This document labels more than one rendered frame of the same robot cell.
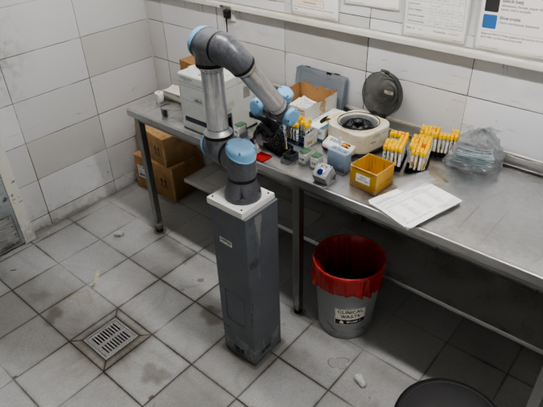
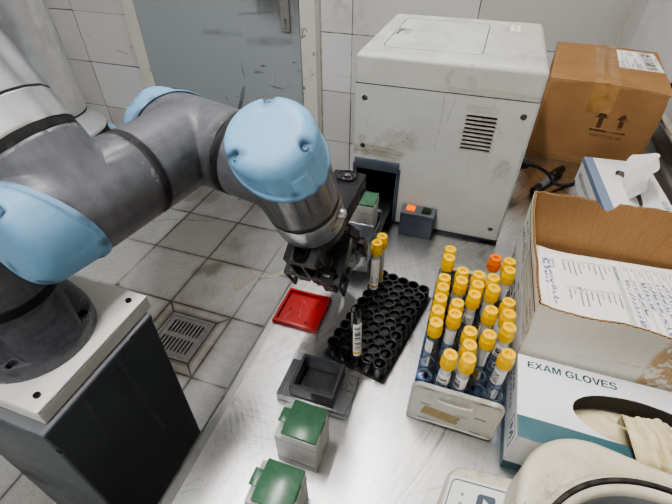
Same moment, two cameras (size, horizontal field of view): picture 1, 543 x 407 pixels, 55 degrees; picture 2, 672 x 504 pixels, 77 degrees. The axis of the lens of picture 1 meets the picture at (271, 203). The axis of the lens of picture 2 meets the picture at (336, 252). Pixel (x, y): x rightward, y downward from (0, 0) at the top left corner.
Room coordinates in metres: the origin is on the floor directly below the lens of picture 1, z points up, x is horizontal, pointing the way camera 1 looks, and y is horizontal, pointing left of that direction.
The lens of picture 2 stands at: (1.99, -0.37, 1.36)
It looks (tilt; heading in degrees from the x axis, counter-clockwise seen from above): 41 degrees down; 67
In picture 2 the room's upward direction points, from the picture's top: straight up
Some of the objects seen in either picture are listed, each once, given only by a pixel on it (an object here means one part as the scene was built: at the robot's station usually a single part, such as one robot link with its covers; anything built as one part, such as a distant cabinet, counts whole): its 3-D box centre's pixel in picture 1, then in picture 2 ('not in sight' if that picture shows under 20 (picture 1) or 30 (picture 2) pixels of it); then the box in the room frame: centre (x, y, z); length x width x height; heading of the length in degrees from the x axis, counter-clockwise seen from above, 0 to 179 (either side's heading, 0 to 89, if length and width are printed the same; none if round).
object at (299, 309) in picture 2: (261, 157); (302, 309); (2.11, 0.04, 0.88); 0.07 x 0.07 x 0.01; 49
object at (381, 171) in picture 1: (372, 174); not in sight; (1.85, -0.42, 0.93); 0.13 x 0.13 x 0.10; 45
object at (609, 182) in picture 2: not in sight; (629, 186); (2.76, 0.04, 0.94); 0.22 x 0.12 x 0.13; 53
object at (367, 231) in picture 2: (237, 134); (364, 219); (2.26, 0.16, 0.92); 0.21 x 0.07 x 0.05; 49
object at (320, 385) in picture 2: (290, 156); (318, 383); (2.08, -0.10, 0.89); 0.09 x 0.05 x 0.04; 139
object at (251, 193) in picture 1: (242, 184); (18, 309); (1.76, 0.11, 0.95); 0.15 x 0.15 x 0.10
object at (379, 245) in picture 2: (275, 136); (383, 298); (2.20, -0.03, 0.93); 0.17 x 0.09 x 0.11; 37
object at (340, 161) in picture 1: (338, 160); not in sight; (1.97, -0.30, 0.92); 0.10 x 0.07 x 0.10; 43
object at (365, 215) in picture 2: (240, 131); (361, 214); (2.25, 0.14, 0.95); 0.05 x 0.04 x 0.06; 139
